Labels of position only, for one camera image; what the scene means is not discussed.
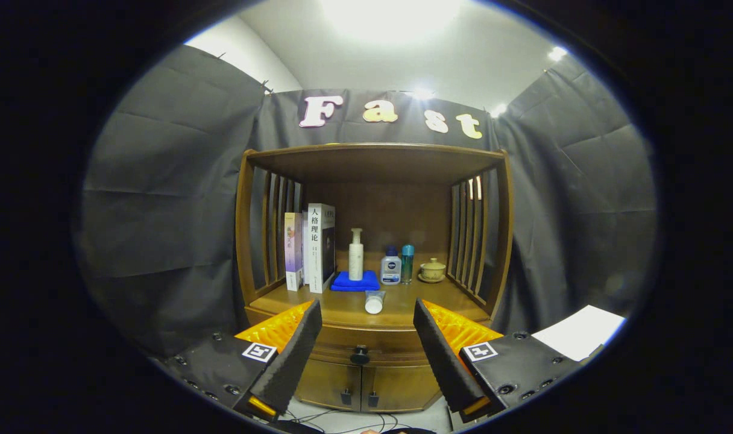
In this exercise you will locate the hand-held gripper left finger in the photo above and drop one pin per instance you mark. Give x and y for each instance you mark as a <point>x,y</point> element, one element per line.
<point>294,355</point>

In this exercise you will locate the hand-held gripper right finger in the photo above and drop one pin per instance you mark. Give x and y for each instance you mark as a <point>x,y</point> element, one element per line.
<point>442,355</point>

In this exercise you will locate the brown wooden drawer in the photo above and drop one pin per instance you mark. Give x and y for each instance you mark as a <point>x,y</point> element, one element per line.
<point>390,343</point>

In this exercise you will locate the black drawer knob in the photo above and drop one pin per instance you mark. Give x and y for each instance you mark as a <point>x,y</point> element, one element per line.
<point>360,357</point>

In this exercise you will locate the white tube with green end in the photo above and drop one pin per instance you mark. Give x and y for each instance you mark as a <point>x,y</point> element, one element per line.
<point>374,304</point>

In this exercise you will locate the wooden cabinet door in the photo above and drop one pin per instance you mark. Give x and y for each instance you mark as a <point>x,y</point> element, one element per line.
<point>402,386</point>
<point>324,386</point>

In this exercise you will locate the brown wooden countertop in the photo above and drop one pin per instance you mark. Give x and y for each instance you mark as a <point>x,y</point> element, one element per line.
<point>342,307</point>

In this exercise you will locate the brown wooden cabinet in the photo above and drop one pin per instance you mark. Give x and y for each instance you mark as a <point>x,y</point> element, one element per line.
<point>372,163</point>

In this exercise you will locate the beige lidded tea cup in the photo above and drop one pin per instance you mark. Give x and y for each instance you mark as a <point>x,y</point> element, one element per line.
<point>432,270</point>

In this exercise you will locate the blue folded cloth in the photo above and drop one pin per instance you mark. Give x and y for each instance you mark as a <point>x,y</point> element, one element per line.
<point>342,283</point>

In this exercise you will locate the teal bottle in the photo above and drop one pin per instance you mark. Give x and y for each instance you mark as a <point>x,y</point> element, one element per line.
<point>407,265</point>

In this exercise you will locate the white bottle with blue cap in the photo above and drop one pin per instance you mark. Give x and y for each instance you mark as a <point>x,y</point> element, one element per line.
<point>390,271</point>

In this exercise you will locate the purple book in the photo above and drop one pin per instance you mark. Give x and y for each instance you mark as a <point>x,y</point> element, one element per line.
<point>293,253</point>

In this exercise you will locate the white book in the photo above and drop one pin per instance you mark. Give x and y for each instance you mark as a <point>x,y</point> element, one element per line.
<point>315,247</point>

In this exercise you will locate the white pump bottle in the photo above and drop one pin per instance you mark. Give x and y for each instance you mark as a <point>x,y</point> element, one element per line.
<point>355,262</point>

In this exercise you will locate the white board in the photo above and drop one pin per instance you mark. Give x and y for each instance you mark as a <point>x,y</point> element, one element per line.
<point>577,334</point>

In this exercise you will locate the small ceiling spotlight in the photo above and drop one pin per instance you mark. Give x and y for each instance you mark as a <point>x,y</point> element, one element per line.
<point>422,94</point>
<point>498,110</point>
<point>557,53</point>

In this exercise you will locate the large ceiling light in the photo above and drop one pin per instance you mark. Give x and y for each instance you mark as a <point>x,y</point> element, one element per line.
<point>390,15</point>

